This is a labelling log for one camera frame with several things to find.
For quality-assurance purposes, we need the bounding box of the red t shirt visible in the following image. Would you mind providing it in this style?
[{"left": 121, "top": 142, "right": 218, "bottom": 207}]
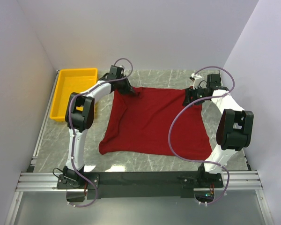
[{"left": 99, "top": 87, "right": 212, "bottom": 160}]

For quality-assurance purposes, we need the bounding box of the yellow plastic tray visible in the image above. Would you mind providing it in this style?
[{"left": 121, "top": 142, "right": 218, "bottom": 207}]
[{"left": 49, "top": 68, "right": 98, "bottom": 122}]

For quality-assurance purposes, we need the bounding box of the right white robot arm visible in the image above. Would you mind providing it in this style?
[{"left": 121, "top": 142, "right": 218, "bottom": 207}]
[{"left": 183, "top": 73, "right": 254, "bottom": 187}]

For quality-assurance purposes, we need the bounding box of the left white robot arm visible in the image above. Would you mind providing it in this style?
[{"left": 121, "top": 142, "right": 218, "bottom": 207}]
[{"left": 57, "top": 64, "right": 135, "bottom": 189}]

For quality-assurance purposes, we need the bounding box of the black base beam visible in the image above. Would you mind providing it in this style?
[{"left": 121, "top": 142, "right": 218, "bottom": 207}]
[{"left": 64, "top": 171, "right": 224, "bottom": 200}]

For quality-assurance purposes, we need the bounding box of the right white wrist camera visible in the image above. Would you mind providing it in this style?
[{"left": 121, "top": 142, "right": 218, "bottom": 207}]
[{"left": 190, "top": 73, "right": 203, "bottom": 89}]

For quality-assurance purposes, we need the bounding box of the aluminium frame rail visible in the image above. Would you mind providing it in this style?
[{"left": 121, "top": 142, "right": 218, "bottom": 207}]
[{"left": 16, "top": 66, "right": 254, "bottom": 200}]

